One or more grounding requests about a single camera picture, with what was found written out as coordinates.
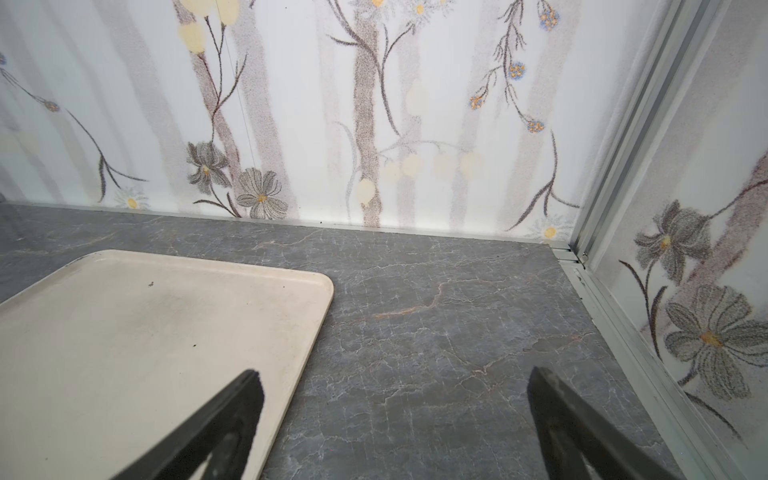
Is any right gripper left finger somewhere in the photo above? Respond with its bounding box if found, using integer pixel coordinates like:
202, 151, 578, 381
115, 369, 265, 479

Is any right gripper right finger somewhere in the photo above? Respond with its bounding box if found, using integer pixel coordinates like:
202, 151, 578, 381
527, 367, 673, 479

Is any beige plastic tray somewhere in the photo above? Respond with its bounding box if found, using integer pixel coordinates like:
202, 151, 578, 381
1, 250, 334, 479

